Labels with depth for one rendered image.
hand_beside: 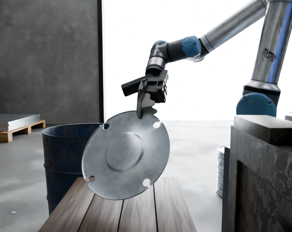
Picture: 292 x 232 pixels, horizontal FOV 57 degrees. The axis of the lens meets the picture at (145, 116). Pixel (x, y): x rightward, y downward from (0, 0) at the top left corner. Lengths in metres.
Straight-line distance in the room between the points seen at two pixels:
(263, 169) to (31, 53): 5.01
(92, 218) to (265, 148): 0.50
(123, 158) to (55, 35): 4.45
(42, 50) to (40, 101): 0.89
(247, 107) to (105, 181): 0.49
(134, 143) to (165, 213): 0.22
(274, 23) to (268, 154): 0.60
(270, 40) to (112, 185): 0.63
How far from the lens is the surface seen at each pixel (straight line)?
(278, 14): 0.93
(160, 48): 1.02
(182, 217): 0.76
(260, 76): 0.91
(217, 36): 1.09
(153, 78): 0.91
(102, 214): 0.77
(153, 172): 0.75
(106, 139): 0.87
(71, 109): 5.01
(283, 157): 0.35
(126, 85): 0.94
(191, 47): 0.98
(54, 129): 1.48
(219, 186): 1.81
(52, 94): 5.10
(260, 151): 0.41
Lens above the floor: 0.69
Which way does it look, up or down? 7 degrees down
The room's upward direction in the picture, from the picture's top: straight up
